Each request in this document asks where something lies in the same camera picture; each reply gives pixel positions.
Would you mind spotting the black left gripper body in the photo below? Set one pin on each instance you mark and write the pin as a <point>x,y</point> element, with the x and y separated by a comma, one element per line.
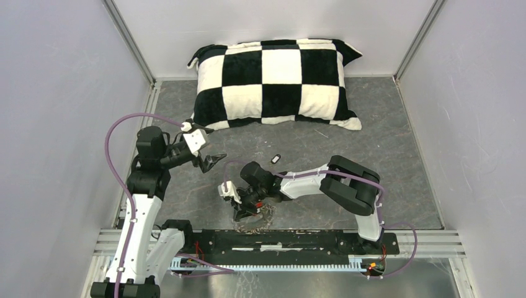
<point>196,161</point>

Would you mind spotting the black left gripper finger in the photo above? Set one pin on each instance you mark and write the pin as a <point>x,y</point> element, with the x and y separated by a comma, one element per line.
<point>194,127</point>
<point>209,161</point>

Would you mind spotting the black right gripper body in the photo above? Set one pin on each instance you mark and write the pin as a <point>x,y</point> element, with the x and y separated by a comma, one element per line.
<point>257,194</point>

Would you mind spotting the metal key organizer red handle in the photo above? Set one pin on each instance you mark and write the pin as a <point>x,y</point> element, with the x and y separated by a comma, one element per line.
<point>257,224</point>

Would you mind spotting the key with black tag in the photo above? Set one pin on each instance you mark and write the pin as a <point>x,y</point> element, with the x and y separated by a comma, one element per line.
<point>275,159</point>

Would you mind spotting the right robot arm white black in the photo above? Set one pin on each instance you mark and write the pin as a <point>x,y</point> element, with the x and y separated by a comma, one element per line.
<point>352,186</point>

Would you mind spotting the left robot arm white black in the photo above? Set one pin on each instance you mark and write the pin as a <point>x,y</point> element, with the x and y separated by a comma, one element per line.
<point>137,269</point>

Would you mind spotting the black white checkered pillow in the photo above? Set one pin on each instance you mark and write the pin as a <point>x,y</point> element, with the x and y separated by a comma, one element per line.
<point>273,81</point>

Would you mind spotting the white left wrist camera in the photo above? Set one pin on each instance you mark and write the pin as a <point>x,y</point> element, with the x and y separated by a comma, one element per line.
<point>195,137</point>

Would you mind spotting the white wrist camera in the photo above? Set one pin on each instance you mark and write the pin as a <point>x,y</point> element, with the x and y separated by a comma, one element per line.
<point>227,191</point>
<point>195,137</point>

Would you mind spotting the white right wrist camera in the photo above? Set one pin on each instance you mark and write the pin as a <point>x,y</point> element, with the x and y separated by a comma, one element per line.
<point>227,191</point>

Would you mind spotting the white slotted cable duct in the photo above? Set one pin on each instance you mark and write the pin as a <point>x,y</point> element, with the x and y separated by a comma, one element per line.
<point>181,264</point>

